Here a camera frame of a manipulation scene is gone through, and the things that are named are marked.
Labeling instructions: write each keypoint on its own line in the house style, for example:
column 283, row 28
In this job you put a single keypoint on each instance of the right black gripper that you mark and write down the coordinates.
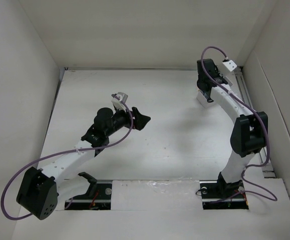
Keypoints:
column 216, row 69

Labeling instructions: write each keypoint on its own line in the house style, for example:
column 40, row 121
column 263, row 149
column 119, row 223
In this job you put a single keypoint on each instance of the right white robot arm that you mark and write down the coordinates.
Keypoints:
column 249, row 135

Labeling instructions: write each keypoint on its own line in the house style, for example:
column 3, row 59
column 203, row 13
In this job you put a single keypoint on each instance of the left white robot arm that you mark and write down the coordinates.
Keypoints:
column 42, row 189

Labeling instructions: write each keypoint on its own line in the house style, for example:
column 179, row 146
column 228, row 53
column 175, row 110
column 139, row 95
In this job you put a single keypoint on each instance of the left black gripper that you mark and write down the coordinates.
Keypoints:
column 139, row 120

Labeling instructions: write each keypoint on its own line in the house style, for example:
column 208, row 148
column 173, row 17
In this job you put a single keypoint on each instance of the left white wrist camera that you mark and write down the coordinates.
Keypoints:
column 118, row 100

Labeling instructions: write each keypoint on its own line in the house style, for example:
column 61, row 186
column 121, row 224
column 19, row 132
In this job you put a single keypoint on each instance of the white three-compartment container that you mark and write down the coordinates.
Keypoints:
column 203, row 98

